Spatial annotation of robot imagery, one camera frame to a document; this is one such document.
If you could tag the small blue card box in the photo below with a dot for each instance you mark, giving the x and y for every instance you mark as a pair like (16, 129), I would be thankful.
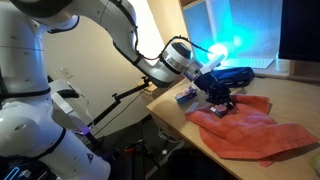
(185, 95)

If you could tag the orange towel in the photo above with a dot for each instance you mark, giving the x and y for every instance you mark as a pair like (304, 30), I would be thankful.
(247, 132)

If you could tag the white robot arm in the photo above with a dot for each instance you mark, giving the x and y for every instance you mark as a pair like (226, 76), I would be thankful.
(26, 125)

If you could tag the glowing white lamp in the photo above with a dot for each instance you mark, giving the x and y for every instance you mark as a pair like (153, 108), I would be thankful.
(217, 50)

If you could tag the nail polish bottle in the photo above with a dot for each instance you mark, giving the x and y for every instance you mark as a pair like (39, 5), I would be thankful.
(219, 110)

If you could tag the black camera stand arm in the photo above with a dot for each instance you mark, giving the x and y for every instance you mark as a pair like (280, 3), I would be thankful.
(117, 100)

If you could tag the dark monitor screen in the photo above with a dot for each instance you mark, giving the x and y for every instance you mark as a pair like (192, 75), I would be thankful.
(300, 30)

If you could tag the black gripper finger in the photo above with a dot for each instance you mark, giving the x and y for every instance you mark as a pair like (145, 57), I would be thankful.
(229, 105)
(210, 99)

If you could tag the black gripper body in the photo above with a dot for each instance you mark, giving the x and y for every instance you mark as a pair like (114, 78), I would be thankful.
(211, 86)

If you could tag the white paper strip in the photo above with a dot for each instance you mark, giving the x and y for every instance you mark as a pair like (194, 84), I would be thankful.
(192, 107)

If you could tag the dark blue pouch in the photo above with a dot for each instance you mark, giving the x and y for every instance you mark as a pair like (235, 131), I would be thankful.
(235, 77)

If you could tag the orange cardboard box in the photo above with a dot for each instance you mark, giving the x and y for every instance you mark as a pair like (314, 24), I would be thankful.
(149, 91)

